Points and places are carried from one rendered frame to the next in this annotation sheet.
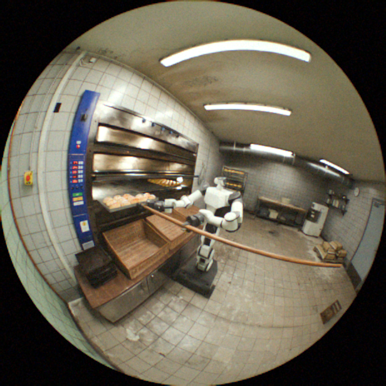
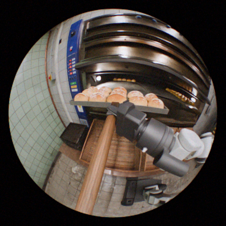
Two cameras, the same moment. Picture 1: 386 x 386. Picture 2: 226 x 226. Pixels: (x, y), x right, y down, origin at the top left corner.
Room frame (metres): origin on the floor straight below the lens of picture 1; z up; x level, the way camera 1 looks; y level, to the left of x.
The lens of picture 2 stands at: (0.81, 0.25, 1.32)
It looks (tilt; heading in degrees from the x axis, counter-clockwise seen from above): 35 degrees down; 75
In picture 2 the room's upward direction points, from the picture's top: straight up
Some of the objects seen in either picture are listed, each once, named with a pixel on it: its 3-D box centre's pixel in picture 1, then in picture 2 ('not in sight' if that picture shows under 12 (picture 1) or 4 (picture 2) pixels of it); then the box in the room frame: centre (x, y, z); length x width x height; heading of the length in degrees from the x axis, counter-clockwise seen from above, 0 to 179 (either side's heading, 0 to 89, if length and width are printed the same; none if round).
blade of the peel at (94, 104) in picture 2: (127, 198); (119, 93); (0.96, 0.64, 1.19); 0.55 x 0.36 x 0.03; 155
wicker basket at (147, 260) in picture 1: (136, 244); (112, 146); (0.88, 0.51, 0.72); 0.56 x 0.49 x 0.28; 154
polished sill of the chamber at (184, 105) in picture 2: (158, 192); (172, 101); (1.53, 0.50, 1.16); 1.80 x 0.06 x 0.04; 153
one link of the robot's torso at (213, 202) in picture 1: (220, 202); not in sight; (1.12, -0.30, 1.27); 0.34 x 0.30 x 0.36; 35
